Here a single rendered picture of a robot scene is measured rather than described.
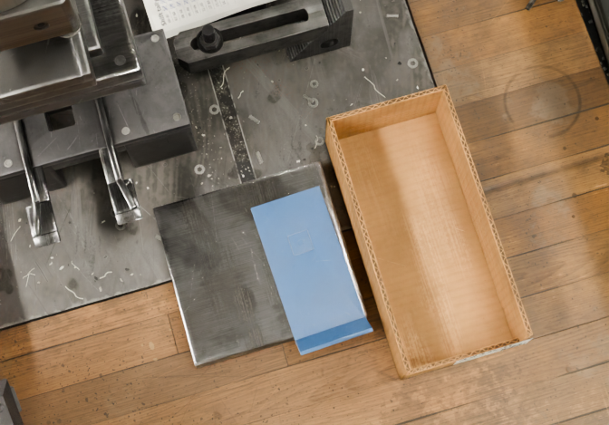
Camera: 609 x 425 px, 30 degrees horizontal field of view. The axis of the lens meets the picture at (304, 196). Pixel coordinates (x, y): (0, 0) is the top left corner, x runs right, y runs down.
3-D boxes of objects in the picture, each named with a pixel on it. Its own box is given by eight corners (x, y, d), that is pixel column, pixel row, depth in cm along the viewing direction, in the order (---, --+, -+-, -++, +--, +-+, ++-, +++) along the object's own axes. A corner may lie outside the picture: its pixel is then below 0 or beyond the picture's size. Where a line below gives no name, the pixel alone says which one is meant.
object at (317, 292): (301, 359, 107) (301, 355, 104) (250, 208, 110) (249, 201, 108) (371, 335, 107) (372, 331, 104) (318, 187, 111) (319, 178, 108)
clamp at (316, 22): (187, 92, 116) (177, 55, 106) (178, 62, 117) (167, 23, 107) (327, 54, 117) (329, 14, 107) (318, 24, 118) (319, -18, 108)
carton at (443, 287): (399, 381, 109) (406, 372, 101) (324, 142, 115) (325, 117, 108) (525, 343, 110) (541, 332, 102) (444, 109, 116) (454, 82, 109)
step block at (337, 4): (290, 62, 117) (289, 26, 108) (282, 36, 117) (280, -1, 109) (350, 45, 117) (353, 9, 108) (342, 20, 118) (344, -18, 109)
